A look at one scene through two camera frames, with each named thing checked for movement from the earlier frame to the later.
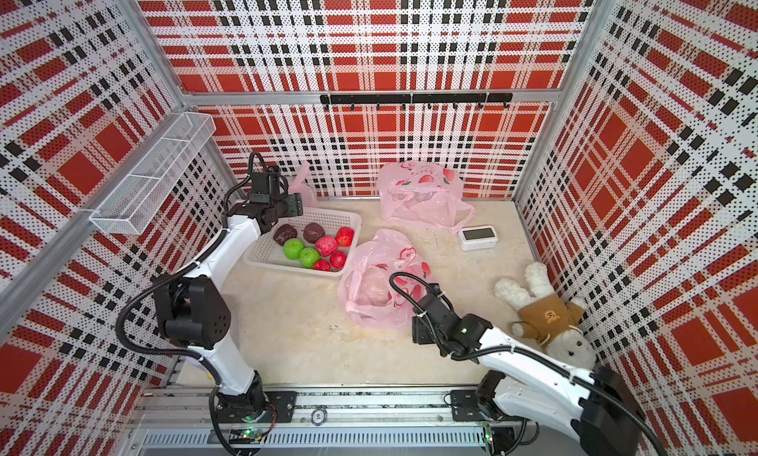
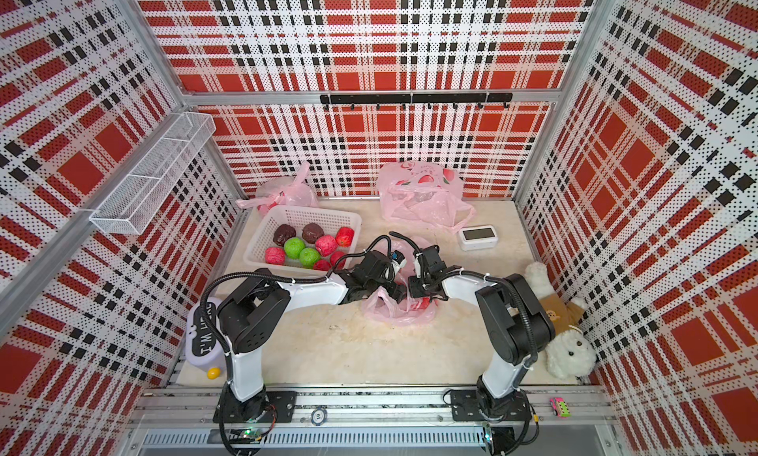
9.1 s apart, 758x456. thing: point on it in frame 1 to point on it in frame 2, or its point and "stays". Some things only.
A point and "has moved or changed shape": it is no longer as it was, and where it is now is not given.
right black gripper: [418, 333] to [413, 288]
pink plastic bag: [425, 194] stays
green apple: [308, 257] stays
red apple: [322, 265] stays
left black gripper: [295, 205] to [396, 290]
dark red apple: [283, 233] stays
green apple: [292, 248] stays
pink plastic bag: [383, 281] has moved or changed shape
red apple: [344, 237] stays
